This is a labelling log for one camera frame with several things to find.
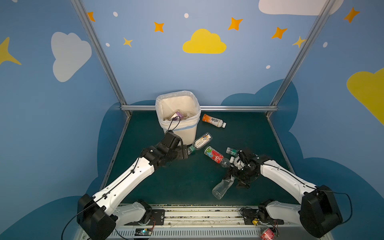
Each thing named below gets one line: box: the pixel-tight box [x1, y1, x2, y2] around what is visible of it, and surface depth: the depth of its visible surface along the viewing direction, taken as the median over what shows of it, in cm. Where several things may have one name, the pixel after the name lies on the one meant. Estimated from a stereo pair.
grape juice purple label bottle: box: [171, 111, 183, 121], surface depth 100 cm
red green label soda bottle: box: [204, 146, 232, 168], surface depth 94 cm
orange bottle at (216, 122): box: [202, 114, 227, 128], surface depth 114 cm
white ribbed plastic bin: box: [155, 90, 202, 146], surface depth 94 cm
